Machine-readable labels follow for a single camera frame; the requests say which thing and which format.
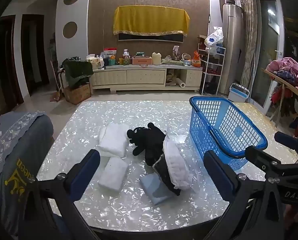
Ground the pink storage box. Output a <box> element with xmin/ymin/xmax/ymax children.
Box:
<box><xmin>132</xmin><ymin>56</ymin><xmax>153</xmax><ymax>65</ymax></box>

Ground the light blue cloth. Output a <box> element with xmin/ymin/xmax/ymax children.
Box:
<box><xmin>140</xmin><ymin>174</ymin><xmax>175</xmax><ymax>205</ymax></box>

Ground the large white towel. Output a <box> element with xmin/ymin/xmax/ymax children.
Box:
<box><xmin>98</xmin><ymin>124</ymin><xmax>132</xmax><ymax>158</ymax></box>

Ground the glass sliding door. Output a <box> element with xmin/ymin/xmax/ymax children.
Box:
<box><xmin>254</xmin><ymin>0</ymin><xmax>285</xmax><ymax>112</ymax></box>

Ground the black dragon plush toy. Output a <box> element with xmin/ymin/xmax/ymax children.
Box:
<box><xmin>127</xmin><ymin>122</ymin><xmax>167</xmax><ymax>167</ymax></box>

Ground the yellow television cover cloth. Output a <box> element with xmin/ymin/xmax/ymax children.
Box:
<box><xmin>113</xmin><ymin>5</ymin><xmax>190</xmax><ymax>37</ymax></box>

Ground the pink clothes pile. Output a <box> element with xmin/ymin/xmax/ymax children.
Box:
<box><xmin>266</xmin><ymin>57</ymin><xmax>298</xmax><ymax>85</ymax></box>

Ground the white blue storage bin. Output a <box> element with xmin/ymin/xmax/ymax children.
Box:
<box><xmin>228</xmin><ymin>83</ymin><xmax>250</xmax><ymax>103</ymax></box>

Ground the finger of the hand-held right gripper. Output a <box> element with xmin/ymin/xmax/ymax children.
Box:
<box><xmin>245</xmin><ymin>145</ymin><xmax>284</xmax><ymax>178</ymax></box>
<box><xmin>274</xmin><ymin>131</ymin><xmax>298</xmax><ymax>153</ymax></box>

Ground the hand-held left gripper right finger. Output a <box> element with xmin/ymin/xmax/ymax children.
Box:
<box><xmin>203</xmin><ymin>150</ymin><xmax>287</xmax><ymax>240</ymax></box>

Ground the dark wooden door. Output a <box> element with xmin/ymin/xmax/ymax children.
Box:
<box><xmin>0</xmin><ymin>15</ymin><xmax>17</xmax><ymax>117</ymax></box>
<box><xmin>21</xmin><ymin>14</ymin><xmax>49</xmax><ymax>96</ymax></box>

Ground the green tray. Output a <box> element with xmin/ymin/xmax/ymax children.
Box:
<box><xmin>161</xmin><ymin>59</ymin><xmax>185</xmax><ymax>66</ymax></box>

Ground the broom with dustpan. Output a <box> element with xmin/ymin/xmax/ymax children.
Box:
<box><xmin>50</xmin><ymin>60</ymin><xmax>64</xmax><ymax>102</ymax></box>

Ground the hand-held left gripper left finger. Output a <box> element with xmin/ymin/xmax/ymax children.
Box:
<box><xmin>21</xmin><ymin>149</ymin><xmax>101</xmax><ymax>240</ymax></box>

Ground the standing air conditioner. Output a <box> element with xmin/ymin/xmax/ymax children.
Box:
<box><xmin>219</xmin><ymin>4</ymin><xmax>242</xmax><ymax>97</ymax></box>

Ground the small white towel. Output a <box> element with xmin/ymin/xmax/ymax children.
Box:
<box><xmin>98</xmin><ymin>157</ymin><xmax>129</xmax><ymax>192</ymax></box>

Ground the cardboard box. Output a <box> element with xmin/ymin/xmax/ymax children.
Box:
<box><xmin>64</xmin><ymin>84</ymin><xmax>92</xmax><ymax>105</ymax></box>

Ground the white plastic bag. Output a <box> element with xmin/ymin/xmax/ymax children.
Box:
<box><xmin>204</xmin><ymin>27</ymin><xmax>224</xmax><ymax>47</ymax></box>

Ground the white wire rack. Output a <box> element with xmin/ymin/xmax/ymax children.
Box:
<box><xmin>197</xmin><ymin>42</ymin><xmax>226</xmax><ymax>96</ymax></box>

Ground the dark green cloth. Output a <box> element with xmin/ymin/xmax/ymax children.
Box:
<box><xmin>63</xmin><ymin>59</ymin><xmax>94</xmax><ymax>87</ymax></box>

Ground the cream television cabinet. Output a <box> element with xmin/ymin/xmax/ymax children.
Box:
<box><xmin>90</xmin><ymin>64</ymin><xmax>204</xmax><ymax>92</ymax></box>

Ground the patterned curtain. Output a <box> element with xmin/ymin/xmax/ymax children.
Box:
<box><xmin>237</xmin><ymin>0</ymin><xmax>258</xmax><ymax>90</ymax></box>

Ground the orange bag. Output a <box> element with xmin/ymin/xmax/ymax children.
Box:
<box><xmin>192</xmin><ymin>51</ymin><xmax>202</xmax><ymax>67</ymax></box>

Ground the blue plastic basket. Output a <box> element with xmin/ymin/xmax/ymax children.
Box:
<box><xmin>189</xmin><ymin>96</ymin><xmax>268</xmax><ymax>172</ymax></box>

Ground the red white package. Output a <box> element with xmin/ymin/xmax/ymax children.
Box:
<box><xmin>103</xmin><ymin>47</ymin><xmax>117</xmax><ymax>58</ymax></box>

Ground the bagged black white lace garment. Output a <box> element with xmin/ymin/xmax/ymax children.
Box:
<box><xmin>152</xmin><ymin>133</ymin><xmax>205</xmax><ymax>197</ymax></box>

